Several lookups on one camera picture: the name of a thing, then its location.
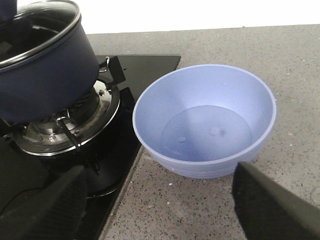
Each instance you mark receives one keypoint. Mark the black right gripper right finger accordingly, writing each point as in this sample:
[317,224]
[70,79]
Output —
[267,211]

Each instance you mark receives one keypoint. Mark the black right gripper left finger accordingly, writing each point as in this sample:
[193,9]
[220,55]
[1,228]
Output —
[55,213]

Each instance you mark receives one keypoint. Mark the light blue plastic bowl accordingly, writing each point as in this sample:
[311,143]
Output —
[201,120]

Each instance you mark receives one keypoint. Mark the dark blue cooking pot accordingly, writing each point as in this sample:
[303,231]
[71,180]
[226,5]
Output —
[50,81]

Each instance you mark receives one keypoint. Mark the black pot support grate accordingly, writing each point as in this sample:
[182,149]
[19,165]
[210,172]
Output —
[63,135]

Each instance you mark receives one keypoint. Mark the glass pot lid steel rim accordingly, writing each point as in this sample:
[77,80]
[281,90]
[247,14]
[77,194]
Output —
[35,27]

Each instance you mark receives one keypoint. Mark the black glass gas cooktop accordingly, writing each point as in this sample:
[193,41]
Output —
[106,159]

